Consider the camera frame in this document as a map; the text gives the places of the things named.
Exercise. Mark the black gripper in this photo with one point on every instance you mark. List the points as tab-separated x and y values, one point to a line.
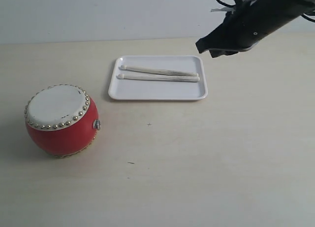
244	30

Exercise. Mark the white drumstick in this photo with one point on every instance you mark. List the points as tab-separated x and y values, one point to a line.
158	71
159	78

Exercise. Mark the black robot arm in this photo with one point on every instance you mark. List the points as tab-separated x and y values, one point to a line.
241	5

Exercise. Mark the red drum with white skin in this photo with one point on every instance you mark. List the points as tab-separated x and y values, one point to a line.
62	120

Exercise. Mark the white rectangular plastic tray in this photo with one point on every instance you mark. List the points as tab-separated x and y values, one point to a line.
124	89

